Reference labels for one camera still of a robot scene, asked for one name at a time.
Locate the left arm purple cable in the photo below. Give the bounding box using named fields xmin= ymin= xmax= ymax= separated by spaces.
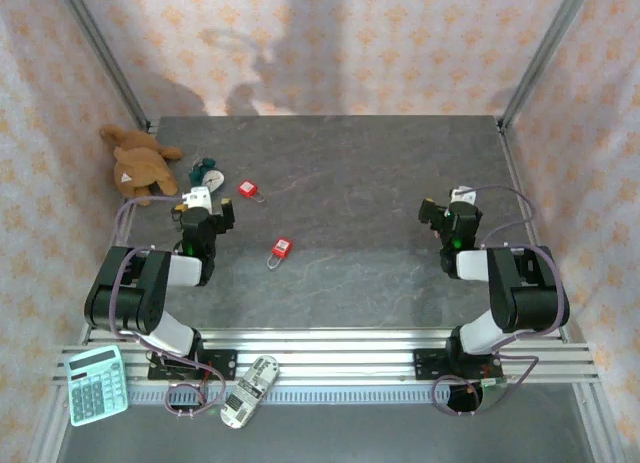
xmin=108 ymin=195 xmax=225 ymax=419

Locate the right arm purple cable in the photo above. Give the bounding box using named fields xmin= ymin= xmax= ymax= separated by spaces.
xmin=431 ymin=184 xmax=571 ymax=417

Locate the red safety padlock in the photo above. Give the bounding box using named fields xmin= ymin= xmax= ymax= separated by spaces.
xmin=266 ymin=238 xmax=293 ymax=272
xmin=237 ymin=179 xmax=267 ymax=204

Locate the mint green calculator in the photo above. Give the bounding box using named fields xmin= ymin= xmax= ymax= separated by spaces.
xmin=63 ymin=344 xmax=130 ymax=428

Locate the white labelled oblong case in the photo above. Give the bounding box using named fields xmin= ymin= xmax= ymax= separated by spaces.
xmin=219 ymin=354 xmax=281 ymax=429

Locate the aluminium base rail beam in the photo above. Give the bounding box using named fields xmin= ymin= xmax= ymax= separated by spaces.
xmin=52 ymin=327 xmax=600 ymax=388

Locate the teal alarm clock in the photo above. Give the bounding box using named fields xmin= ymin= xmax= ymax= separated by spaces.
xmin=188 ymin=156 xmax=225 ymax=194

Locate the aluminium frame post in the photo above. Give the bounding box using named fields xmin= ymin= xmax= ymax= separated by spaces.
xmin=27 ymin=382 xmax=74 ymax=463
xmin=55 ymin=0 xmax=160 ymax=134
xmin=572 ymin=382 xmax=624 ymax=463
xmin=497 ymin=0 xmax=596 ymax=134

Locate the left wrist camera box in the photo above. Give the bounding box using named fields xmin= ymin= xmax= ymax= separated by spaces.
xmin=180 ymin=186 xmax=214 ymax=215

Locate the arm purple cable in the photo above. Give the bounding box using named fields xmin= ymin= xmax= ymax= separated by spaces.
xmin=431 ymin=184 xmax=571 ymax=417
xmin=108 ymin=195 xmax=225 ymax=419

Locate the grey slotted cable duct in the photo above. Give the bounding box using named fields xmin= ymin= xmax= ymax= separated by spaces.
xmin=127 ymin=385 xmax=437 ymax=407

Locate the brown teddy bear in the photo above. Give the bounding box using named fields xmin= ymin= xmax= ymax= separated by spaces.
xmin=98 ymin=124 xmax=184 ymax=208

